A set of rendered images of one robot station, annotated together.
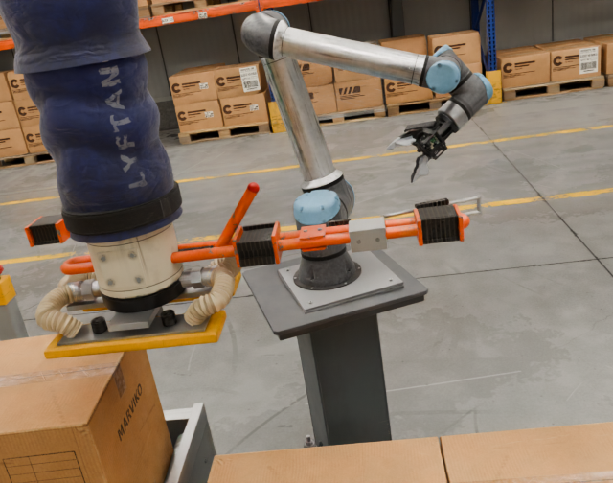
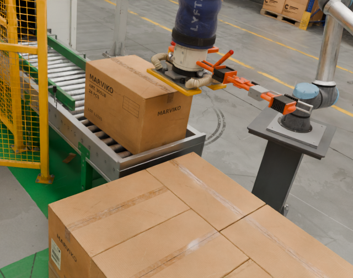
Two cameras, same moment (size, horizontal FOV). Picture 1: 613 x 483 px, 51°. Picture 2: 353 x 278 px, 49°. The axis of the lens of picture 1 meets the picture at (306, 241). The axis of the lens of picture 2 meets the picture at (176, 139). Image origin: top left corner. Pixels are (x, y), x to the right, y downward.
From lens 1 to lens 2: 0.93 m
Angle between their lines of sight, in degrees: 34
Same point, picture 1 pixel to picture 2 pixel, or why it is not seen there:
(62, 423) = (140, 94)
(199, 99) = not seen: outside the picture
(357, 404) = (272, 186)
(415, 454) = (250, 201)
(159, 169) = (205, 28)
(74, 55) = not seen: outside the picture
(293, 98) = (329, 36)
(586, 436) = (317, 247)
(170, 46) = not seen: outside the picture
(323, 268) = (290, 118)
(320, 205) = (304, 90)
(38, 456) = (131, 100)
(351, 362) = (278, 166)
